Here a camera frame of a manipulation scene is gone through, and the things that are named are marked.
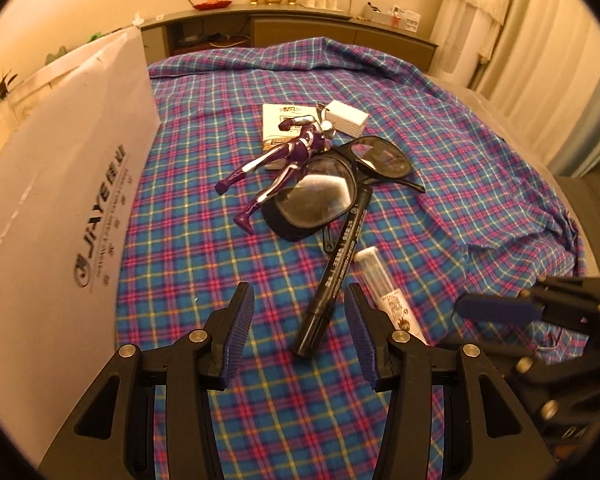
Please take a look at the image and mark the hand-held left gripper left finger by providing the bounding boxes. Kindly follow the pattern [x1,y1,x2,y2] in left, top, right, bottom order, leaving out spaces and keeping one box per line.
[37,282,257,480]

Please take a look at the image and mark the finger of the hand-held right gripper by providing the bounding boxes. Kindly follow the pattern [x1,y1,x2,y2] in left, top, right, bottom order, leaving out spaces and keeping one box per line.
[454,275,600,333]

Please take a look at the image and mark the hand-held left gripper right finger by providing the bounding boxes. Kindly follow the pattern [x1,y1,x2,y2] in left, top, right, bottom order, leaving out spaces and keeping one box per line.
[344,284,561,480]

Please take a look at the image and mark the clear tube with label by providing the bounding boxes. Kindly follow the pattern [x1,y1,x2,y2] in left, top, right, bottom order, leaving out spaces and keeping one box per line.
[355,247,429,347]

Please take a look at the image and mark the black marker pen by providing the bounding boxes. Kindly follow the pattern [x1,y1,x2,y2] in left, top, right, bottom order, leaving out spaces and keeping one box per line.
[292,191,372,358]

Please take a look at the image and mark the white cardboard box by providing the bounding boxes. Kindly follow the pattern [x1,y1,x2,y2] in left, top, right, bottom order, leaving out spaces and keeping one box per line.
[0,25,162,461]

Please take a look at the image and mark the black framed glasses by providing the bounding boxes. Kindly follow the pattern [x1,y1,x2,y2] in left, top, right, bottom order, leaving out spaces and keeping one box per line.
[261,136,426,253]

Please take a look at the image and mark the blue pink plaid cloth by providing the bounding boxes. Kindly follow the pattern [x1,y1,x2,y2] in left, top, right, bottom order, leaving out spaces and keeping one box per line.
[112,40,588,480]

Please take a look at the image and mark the purple silver action figure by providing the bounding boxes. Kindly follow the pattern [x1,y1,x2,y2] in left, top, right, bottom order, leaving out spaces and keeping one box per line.
[216,114,337,233]

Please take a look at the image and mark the white card pack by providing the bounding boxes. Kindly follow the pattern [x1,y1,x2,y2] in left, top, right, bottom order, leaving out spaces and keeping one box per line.
[261,104,326,167]

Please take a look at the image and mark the white charger plug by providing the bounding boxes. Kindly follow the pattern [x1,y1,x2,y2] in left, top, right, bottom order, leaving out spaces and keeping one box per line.
[325,101,369,136]

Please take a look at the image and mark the cream curtain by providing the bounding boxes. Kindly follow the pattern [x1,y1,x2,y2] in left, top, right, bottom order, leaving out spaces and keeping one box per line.
[475,0,600,176]

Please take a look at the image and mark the white air conditioner lace cover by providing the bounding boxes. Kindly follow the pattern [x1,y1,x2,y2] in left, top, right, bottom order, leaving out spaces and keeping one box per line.
[437,0,521,88]

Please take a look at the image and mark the grey television cabinet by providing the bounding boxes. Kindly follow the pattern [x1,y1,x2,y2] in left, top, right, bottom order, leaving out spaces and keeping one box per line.
[140,2,438,68]

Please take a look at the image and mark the white desk organizer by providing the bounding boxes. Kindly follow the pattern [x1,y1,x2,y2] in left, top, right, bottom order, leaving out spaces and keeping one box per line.
[362,2,422,31]

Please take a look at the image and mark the potted plant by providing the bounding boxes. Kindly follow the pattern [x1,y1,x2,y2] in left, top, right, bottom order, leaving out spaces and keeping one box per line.
[0,69,18,106]

